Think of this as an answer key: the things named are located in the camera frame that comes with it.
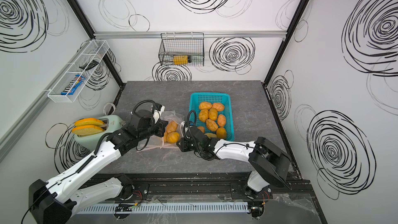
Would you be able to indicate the upper toast slice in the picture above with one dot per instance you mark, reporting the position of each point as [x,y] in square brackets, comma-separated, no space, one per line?
[89,121]

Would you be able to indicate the potato bottom left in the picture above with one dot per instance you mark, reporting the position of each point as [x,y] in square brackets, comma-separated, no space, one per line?
[203,115]

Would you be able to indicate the toast slice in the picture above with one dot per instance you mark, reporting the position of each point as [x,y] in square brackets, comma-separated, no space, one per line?
[89,121]
[87,130]

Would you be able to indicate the white wire shelf basket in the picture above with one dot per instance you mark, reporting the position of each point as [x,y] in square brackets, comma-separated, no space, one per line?
[91,50]

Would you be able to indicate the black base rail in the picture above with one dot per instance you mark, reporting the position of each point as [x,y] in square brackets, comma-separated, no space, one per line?
[232,185]

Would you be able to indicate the white slotted cable duct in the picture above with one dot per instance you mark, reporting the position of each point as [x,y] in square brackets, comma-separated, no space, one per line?
[167,208]

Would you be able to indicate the potato large middle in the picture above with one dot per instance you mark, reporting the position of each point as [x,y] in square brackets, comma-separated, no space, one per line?
[211,125]

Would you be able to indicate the teal plastic basket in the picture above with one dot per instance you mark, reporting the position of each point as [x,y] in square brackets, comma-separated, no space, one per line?
[211,97]

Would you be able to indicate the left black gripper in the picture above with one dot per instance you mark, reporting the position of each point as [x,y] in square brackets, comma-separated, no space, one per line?
[161,124]

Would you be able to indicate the potato centre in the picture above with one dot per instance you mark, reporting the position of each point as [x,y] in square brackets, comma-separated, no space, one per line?
[213,114]

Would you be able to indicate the mint green toaster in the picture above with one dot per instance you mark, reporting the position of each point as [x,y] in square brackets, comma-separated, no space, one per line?
[112,124]

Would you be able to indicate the potato top right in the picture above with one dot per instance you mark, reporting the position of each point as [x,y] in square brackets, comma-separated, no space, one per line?
[218,106]

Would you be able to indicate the potato right middle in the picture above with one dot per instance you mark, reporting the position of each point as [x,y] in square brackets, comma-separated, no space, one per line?
[221,120]

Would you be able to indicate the yellow item in basket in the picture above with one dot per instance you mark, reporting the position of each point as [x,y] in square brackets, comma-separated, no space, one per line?
[181,59]

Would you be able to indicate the black remote control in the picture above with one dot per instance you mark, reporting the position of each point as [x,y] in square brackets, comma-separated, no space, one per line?
[88,66]

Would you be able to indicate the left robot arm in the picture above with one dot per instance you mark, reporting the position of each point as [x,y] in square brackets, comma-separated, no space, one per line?
[58,199]

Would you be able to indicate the blue candy packet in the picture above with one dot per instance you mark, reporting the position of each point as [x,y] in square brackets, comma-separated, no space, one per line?
[73,85]

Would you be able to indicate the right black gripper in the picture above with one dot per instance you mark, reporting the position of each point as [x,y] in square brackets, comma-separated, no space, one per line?
[184,141]

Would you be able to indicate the potato bottom right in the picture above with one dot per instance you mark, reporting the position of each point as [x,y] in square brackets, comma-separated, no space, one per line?
[221,133]

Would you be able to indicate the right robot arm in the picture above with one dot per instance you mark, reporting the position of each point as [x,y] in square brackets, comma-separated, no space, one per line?
[271,164]

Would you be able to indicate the potato bagged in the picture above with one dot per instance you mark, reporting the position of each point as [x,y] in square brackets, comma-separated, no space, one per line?
[172,127]
[205,106]
[173,137]

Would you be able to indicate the lower toast slice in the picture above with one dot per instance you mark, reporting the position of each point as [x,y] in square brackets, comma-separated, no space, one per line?
[87,130]

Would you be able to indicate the clear zipper bag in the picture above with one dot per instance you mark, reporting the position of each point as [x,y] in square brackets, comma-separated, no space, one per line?
[160,142]

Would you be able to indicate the black wire wall basket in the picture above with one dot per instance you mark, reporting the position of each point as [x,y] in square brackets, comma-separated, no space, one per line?
[182,43]

